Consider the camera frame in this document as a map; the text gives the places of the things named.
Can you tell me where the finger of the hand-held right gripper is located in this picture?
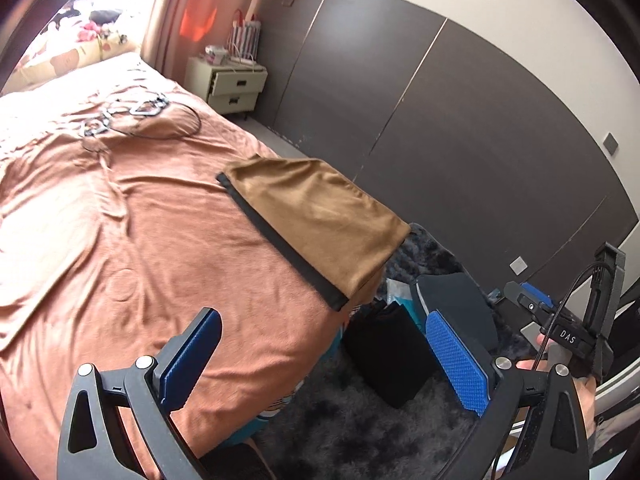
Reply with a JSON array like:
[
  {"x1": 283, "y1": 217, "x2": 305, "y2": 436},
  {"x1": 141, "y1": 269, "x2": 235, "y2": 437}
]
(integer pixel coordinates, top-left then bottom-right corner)
[
  {"x1": 502, "y1": 282, "x2": 557, "y2": 329},
  {"x1": 520, "y1": 283, "x2": 559, "y2": 312}
]

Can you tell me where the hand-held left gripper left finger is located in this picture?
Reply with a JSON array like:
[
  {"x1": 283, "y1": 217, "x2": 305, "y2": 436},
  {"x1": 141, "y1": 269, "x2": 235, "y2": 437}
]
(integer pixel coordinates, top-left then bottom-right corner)
[{"x1": 57, "y1": 307, "x2": 222, "y2": 480}]

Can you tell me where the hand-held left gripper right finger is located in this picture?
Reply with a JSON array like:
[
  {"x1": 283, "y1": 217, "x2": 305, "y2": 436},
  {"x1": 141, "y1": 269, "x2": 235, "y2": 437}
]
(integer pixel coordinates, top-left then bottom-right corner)
[{"x1": 425, "y1": 310, "x2": 593, "y2": 480}]

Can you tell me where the brown cat print t-shirt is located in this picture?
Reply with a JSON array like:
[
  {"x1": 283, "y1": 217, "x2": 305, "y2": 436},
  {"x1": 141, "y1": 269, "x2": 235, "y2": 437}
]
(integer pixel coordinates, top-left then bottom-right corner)
[{"x1": 222, "y1": 156, "x2": 412, "y2": 306}]

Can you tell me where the person's right hand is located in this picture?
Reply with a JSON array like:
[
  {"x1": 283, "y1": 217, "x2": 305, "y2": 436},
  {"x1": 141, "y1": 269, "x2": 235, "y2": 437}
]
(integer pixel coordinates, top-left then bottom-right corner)
[{"x1": 515, "y1": 336, "x2": 597, "y2": 437}]

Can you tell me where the black cloth bag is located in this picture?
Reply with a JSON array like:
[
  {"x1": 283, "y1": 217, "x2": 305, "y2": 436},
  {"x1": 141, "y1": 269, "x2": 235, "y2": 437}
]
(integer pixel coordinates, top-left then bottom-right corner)
[{"x1": 342, "y1": 304, "x2": 439, "y2": 409}]

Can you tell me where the dark shaggy rug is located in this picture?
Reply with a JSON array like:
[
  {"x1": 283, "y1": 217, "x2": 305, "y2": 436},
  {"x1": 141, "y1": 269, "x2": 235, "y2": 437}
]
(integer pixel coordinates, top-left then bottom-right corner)
[{"x1": 254, "y1": 222, "x2": 532, "y2": 480}]

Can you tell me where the pinkish brown fleece blanket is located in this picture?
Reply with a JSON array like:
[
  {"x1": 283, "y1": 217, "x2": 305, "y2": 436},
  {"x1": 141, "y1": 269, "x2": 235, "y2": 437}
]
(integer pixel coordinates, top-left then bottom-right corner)
[{"x1": 0, "y1": 52, "x2": 362, "y2": 480}]

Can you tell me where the cream nightstand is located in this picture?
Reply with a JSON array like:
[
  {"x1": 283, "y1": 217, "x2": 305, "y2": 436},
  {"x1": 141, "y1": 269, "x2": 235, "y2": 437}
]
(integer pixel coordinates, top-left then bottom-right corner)
[{"x1": 186, "y1": 55, "x2": 269, "y2": 117}]

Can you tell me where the striped bag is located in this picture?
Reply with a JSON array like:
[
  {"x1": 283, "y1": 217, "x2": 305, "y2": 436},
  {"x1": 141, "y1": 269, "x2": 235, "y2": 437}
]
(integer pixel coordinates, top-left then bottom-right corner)
[{"x1": 228, "y1": 9, "x2": 262, "y2": 62}]

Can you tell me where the cream bear print pillow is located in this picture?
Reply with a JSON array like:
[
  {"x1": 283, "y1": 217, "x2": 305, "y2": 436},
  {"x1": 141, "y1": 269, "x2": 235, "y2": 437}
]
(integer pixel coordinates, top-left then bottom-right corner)
[{"x1": 10, "y1": 39, "x2": 142, "y2": 92}]

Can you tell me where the brown curtain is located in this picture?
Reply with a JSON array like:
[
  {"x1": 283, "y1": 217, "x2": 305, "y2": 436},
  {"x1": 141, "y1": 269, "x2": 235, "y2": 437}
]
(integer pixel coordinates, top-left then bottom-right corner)
[{"x1": 140, "y1": 0, "x2": 272, "y2": 82}]

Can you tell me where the thick black gripper cable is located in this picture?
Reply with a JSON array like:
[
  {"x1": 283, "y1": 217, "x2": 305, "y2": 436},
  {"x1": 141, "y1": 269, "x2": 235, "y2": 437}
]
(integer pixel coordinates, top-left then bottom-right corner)
[{"x1": 487, "y1": 260, "x2": 609, "y2": 480}]

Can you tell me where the thin black cable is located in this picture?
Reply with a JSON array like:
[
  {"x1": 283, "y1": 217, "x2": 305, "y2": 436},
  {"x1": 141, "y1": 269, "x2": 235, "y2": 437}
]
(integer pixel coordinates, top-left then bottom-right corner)
[{"x1": 79, "y1": 91, "x2": 203, "y2": 142}]

